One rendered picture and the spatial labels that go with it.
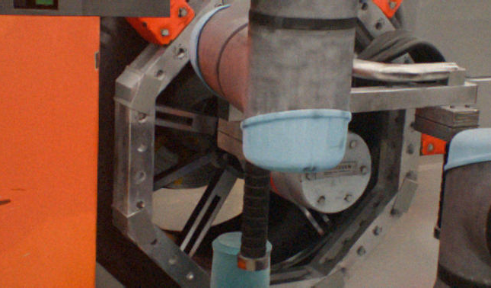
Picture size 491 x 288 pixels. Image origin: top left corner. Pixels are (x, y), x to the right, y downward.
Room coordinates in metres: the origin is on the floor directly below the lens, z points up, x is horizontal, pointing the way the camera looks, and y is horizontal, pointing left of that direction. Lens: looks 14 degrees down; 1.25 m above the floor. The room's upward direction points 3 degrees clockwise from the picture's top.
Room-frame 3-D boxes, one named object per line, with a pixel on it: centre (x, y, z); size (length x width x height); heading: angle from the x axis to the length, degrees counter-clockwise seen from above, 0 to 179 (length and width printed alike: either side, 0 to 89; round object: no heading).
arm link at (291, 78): (0.74, -0.03, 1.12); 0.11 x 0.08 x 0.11; 18
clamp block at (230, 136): (1.37, 0.00, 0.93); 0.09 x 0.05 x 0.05; 29
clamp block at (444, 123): (1.54, -0.30, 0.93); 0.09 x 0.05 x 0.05; 29
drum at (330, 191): (1.57, -0.09, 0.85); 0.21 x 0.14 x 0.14; 29
